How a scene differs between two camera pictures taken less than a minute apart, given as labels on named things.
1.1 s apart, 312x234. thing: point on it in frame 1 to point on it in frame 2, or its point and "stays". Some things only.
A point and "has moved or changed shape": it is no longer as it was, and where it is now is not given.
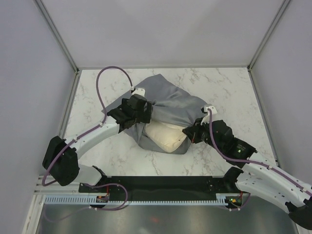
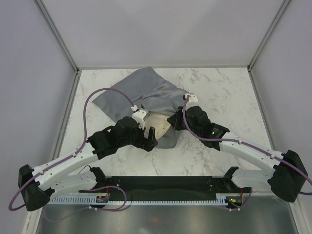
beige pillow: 170,137 has moved or changed shape
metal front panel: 259,215 stays
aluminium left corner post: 39,4 stays
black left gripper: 145,117 to 148,143
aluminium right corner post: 250,64 stays
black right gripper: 192,131 to 175,120
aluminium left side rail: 65,122 stays
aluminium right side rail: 264,118 stays
